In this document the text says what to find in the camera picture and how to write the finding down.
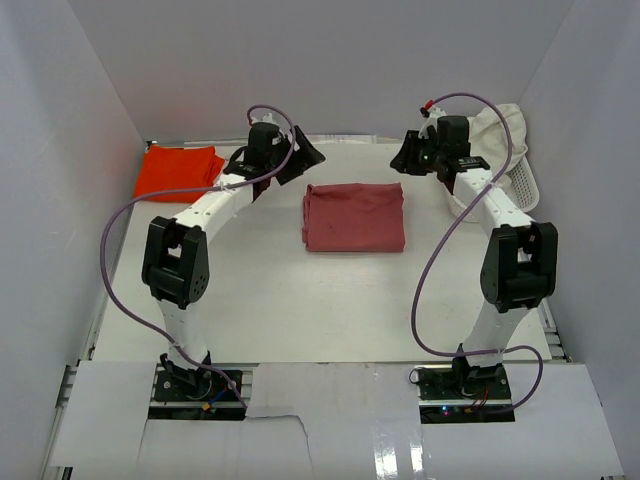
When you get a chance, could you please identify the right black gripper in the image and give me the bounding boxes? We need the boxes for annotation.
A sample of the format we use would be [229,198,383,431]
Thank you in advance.
[390,131,445,177]

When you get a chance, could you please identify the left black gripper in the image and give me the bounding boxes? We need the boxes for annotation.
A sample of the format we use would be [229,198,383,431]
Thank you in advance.
[267,127,325,186]

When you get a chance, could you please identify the pink t-shirt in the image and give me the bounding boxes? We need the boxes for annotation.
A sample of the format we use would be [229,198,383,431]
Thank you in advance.
[302,183,406,253]

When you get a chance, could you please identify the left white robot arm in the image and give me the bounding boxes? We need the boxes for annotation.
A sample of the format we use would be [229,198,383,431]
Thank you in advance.
[142,121,325,399]

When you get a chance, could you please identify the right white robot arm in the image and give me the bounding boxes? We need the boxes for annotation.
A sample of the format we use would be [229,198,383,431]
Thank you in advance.
[390,116,558,399]

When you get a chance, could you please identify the papers at table back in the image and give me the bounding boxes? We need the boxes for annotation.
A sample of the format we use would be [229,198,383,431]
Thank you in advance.
[308,134,377,145]

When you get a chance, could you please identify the white t-shirt in basket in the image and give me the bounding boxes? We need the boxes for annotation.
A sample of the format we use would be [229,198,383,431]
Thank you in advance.
[468,103,528,172]

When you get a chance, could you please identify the white perforated plastic basket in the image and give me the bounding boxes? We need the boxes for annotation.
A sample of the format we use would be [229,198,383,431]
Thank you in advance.
[444,156,540,223]

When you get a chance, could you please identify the folded orange t-shirt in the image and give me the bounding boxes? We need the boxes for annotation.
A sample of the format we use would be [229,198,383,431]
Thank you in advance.
[133,145,225,197]

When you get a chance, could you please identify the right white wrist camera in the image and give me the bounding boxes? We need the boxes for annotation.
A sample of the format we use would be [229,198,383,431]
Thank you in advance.
[419,100,447,139]

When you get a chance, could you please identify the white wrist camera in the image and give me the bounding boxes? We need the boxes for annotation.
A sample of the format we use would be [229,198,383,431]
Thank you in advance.
[419,100,447,139]
[250,112,279,126]

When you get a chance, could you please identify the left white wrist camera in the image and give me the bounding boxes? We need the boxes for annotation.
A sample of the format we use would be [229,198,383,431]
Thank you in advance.
[250,112,279,126]

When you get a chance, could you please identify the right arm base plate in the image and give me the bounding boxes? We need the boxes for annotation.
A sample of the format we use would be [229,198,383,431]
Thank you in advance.
[408,366,515,425]

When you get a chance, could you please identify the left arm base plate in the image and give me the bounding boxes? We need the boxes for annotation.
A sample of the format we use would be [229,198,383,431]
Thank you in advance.
[148,367,246,421]

